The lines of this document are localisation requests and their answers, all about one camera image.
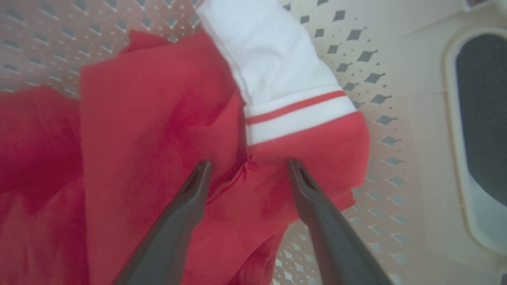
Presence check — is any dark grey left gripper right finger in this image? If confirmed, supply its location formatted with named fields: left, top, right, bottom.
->
left=287, top=158, right=395, bottom=285

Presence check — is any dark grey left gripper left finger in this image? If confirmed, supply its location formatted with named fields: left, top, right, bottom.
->
left=114, top=160, right=213, bottom=285

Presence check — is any cream perforated laundry basket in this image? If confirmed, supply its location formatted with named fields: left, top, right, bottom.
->
left=0, top=0, right=507, bottom=285

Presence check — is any red and white garment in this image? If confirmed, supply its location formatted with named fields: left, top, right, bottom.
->
left=0, top=0, right=371, bottom=285

